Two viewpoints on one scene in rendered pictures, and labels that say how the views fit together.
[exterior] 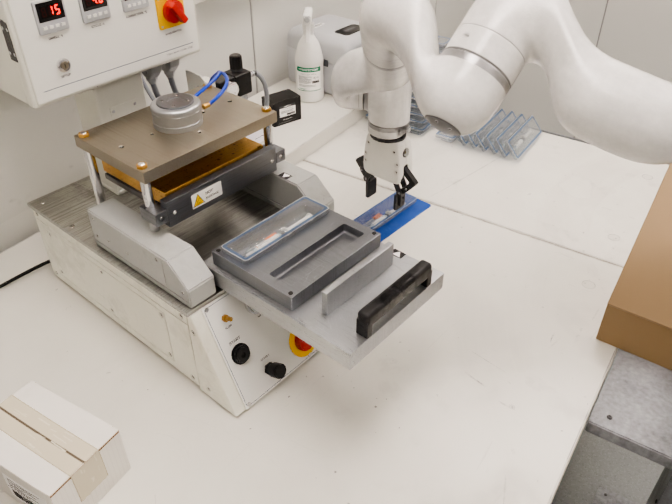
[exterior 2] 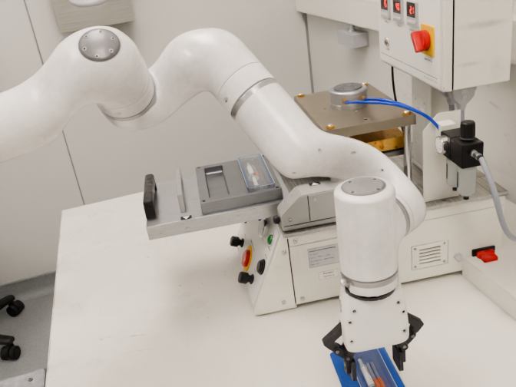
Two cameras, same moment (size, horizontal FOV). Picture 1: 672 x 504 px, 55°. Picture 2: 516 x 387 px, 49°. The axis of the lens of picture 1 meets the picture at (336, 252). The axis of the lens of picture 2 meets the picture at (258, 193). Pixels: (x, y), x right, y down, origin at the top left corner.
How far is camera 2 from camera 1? 1.75 m
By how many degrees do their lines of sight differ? 105
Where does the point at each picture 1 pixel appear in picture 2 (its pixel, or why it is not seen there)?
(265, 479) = (193, 239)
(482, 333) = (160, 364)
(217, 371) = not seen: hidden behind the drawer
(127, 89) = (422, 89)
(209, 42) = not seen: outside the picture
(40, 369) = not seen: hidden behind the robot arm
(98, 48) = (398, 42)
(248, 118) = (325, 121)
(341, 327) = (166, 186)
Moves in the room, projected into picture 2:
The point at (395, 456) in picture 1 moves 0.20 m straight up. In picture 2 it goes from (146, 279) to (127, 205)
